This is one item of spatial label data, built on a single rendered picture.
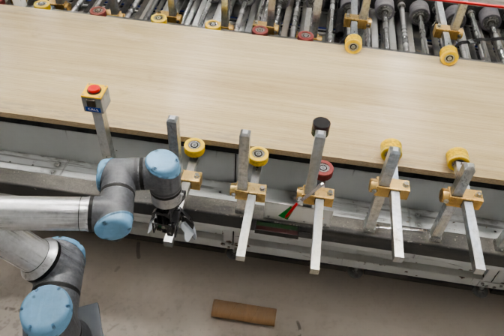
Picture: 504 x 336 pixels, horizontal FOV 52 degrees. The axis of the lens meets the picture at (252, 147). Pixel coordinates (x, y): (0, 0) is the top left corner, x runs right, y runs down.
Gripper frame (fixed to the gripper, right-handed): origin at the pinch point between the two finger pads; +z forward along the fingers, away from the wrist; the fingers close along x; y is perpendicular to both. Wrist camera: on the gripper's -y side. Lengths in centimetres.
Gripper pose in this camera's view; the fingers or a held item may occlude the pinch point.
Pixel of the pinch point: (173, 232)
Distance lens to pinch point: 170.5
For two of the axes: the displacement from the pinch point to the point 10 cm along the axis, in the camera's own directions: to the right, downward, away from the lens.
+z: -0.5, 7.0, 7.1
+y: -2.0, 6.9, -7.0
